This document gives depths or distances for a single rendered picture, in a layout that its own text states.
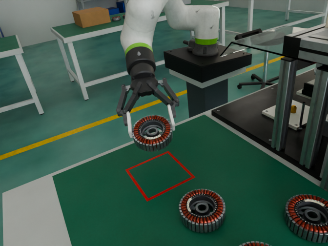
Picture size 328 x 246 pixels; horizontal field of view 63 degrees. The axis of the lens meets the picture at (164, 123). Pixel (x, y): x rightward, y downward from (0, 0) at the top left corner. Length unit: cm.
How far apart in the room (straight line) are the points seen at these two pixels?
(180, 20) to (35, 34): 592
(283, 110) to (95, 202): 58
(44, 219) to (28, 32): 656
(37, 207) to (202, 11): 115
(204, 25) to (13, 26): 605
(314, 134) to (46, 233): 73
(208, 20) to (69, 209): 111
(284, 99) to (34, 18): 672
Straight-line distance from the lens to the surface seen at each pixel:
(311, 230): 68
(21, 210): 89
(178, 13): 150
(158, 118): 75
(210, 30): 150
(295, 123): 100
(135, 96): 78
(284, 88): 78
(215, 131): 99
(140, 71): 80
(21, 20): 718
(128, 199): 77
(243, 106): 111
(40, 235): 79
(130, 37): 89
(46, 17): 721
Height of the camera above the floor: 130
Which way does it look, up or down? 31 degrees down
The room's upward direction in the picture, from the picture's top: 8 degrees counter-clockwise
